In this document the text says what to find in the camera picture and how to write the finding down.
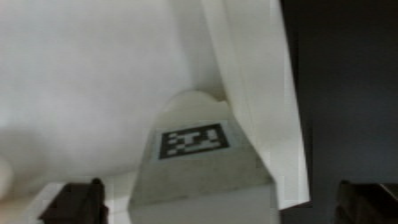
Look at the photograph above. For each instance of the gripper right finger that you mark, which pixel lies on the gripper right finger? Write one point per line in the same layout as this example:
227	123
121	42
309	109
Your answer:
366	203

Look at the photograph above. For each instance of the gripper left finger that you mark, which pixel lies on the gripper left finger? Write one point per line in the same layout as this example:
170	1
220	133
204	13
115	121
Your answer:
76	207

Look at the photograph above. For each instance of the white square tabletop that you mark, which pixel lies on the white square tabletop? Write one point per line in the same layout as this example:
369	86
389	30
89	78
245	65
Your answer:
99	58

